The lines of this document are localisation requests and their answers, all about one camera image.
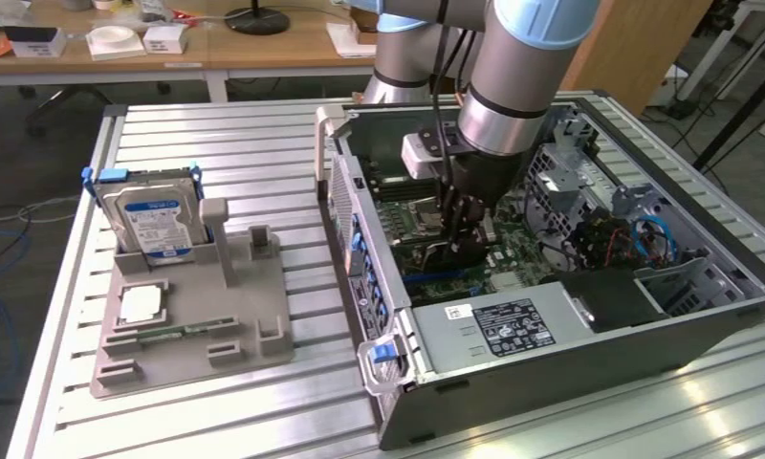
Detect grey power supply unit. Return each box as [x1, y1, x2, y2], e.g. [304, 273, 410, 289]
[410, 280, 600, 375]

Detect open dark grey PC case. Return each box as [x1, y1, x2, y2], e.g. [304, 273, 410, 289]
[314, 90, 765, 452]

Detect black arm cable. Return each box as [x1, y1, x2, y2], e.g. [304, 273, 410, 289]
[427, 18, 482, 186]

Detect wooden desk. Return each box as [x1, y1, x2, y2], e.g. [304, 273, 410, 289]
[0, 0, 384, 88]

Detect hard disk with blue bracket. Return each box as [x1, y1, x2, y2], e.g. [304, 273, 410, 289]
[80, 164, 211, 262]

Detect green motherboard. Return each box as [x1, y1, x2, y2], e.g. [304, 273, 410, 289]
[364, 157, 567, 307]

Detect blue wire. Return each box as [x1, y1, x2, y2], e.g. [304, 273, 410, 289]
[630, 214, 679, 267]

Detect black round lamp base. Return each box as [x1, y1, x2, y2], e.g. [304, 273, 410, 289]
[224, 0, 292, 35]

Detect white floor cable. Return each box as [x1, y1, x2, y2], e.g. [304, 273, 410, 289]
[0, 196, 79, 225]

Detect black chair base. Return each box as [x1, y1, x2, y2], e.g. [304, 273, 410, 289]
[18, 85, 114, 136]

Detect white case handle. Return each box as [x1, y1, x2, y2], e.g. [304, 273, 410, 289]
[314, 105, 350, 184]

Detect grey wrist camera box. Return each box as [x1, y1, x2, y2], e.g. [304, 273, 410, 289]
[399, 132, 454, 182]

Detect red wire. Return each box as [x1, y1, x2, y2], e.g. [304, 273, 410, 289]
[603, 224, 634, 268]

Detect wooden cabinet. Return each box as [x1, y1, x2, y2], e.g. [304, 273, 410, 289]
[560, 0, 716, 116]

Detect blue floor cable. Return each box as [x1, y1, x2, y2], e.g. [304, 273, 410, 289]
[0, 209, 26, 407]

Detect blue case latch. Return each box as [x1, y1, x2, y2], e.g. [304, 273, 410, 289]
[368, 341, 402, 365]

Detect plain white box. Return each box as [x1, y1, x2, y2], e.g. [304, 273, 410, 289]
[143, 24, 191, 55]

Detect clear plastic bag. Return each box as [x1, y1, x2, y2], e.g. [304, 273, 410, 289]
[0, 0, 34, 37]

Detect brown cardboard box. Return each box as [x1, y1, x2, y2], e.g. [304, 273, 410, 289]
[350, 4, 382, 34]

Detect white box with round dish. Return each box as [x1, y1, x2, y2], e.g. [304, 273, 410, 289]
[86, 26, 147, 62]

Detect grey case handle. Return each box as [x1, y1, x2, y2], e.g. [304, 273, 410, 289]
[355, 332, 418, 397]

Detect grey plastic parts rack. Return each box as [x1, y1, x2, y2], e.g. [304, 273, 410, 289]
[88, 198, 298, 401]

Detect blue card retainer clips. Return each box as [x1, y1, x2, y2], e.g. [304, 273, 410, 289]
[348, 213, 392, 331]

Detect flat white box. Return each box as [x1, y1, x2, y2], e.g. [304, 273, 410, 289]
[328, 21, 379, 59]

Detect green RAM stick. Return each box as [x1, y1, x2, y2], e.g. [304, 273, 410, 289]
[138, 320, 214, 341]

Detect white box with black lid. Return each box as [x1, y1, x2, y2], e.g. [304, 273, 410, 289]
[3, 26, 70, 59]

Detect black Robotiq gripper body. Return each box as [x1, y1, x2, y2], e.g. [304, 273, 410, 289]
[443, 142, 526, 214]

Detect silver CPU chip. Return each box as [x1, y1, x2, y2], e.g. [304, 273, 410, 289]
[119, 288, 166, 326]

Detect small white floor device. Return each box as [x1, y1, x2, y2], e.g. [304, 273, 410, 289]
[648, 64, 692, 109]

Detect CPU socket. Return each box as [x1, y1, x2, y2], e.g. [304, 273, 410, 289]
[407, 198, 447, 231]

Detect black slanted stand leg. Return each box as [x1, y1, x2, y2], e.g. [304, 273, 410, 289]
[692, 47, 765, 171]

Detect silver metal disk bay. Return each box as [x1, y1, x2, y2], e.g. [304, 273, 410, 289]
[520, 114, 619, 240]

